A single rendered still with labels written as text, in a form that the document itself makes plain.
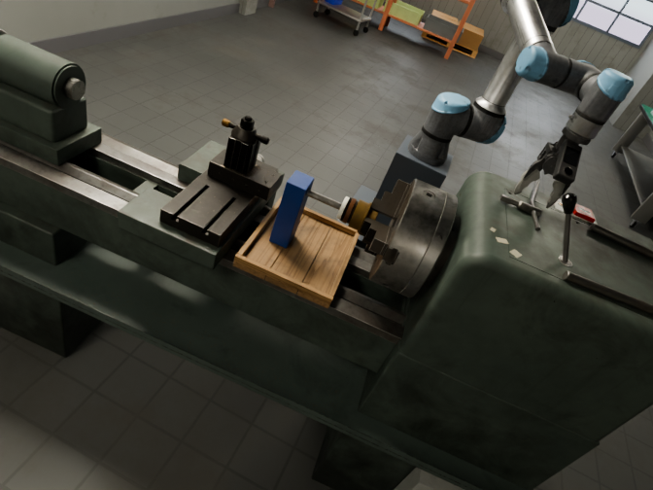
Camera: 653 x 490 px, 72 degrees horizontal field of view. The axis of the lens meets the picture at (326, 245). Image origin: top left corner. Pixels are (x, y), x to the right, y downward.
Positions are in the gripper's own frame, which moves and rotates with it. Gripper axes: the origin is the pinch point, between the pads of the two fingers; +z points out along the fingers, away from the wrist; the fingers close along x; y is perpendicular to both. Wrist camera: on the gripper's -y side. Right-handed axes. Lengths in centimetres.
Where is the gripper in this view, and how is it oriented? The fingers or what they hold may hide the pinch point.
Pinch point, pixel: (532, 199)
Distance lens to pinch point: 136.4
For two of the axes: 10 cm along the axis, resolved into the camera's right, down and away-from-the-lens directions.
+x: -9.1, -4.1, 0.4
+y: 2.8, -5.5, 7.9
